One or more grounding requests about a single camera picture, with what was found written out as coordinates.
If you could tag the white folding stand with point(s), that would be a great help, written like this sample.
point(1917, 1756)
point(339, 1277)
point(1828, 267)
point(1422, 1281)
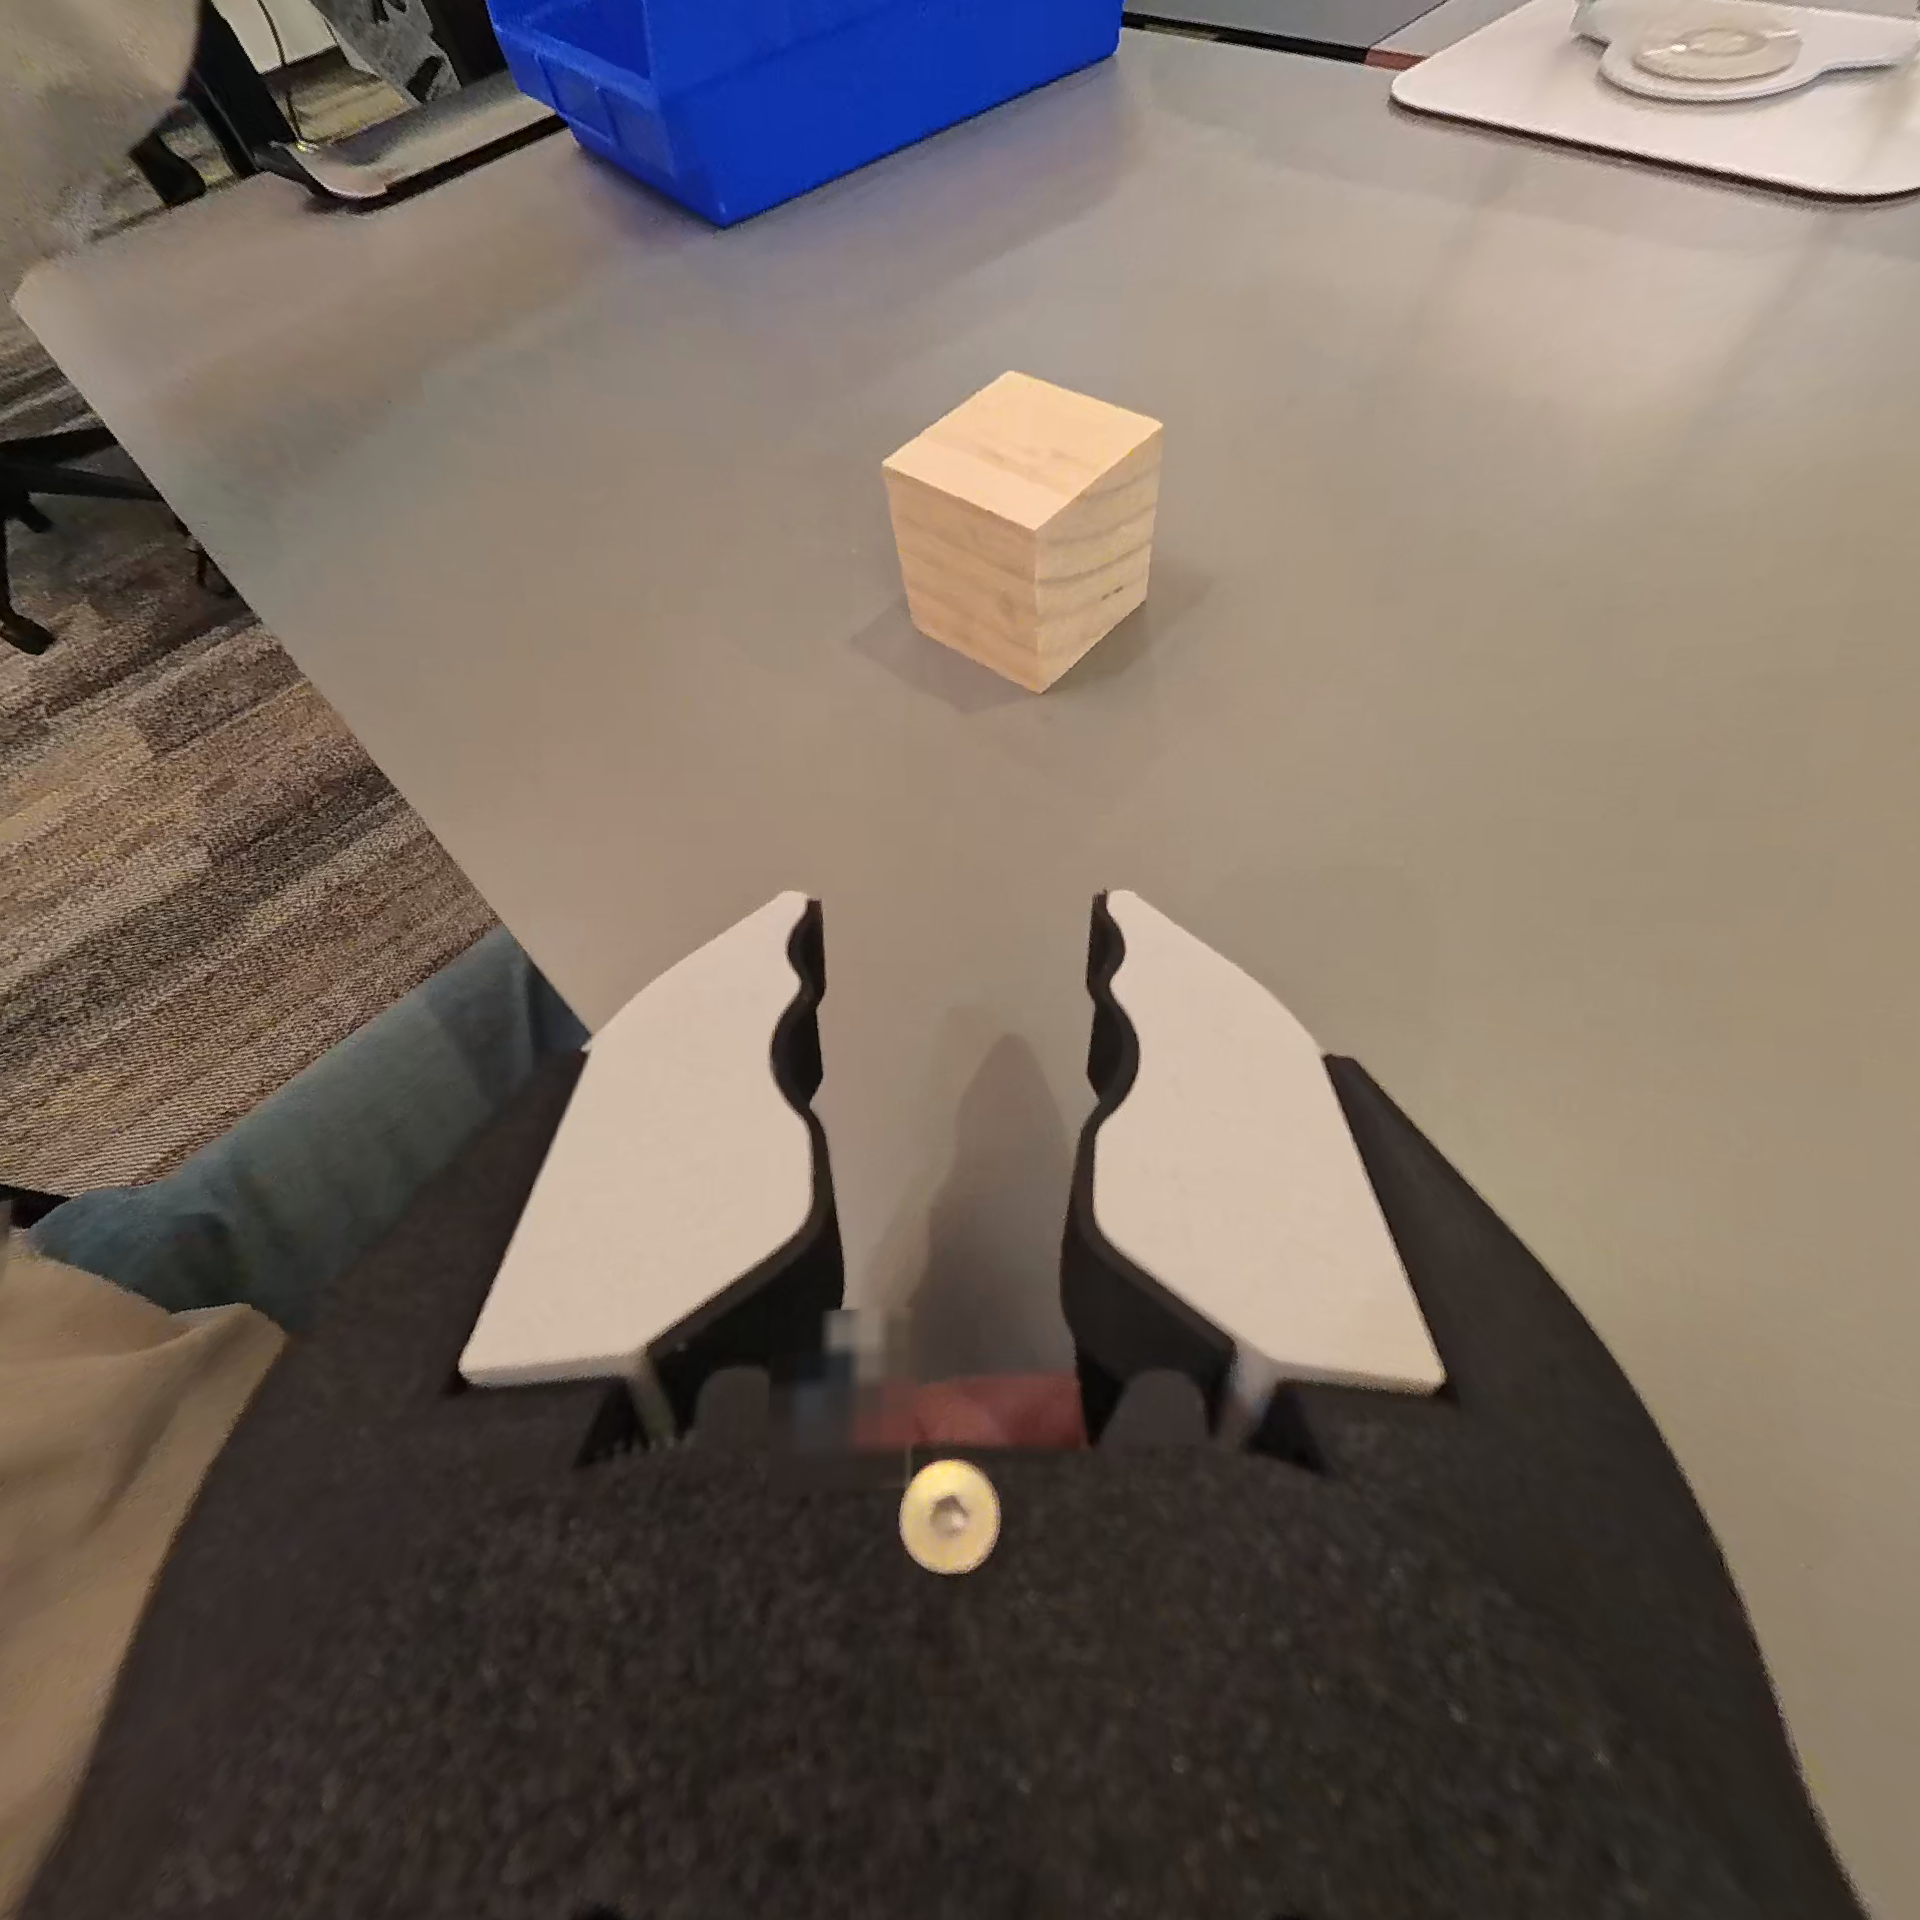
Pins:
point(1682, 106)

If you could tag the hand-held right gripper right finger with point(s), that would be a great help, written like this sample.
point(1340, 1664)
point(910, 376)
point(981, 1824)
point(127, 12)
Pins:
point(1251, 1187)

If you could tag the blue plastic bin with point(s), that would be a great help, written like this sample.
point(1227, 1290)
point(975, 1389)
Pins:
point(813, 92)

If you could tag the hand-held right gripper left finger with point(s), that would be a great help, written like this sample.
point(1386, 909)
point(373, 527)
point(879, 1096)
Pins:
point(655, 1187)

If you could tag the person's trouser leg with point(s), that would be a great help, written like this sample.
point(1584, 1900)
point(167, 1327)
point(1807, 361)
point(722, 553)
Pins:
point(211, 1292)

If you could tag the large wooden cube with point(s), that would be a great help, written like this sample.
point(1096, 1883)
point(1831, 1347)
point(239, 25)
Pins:
point(1021, 540)

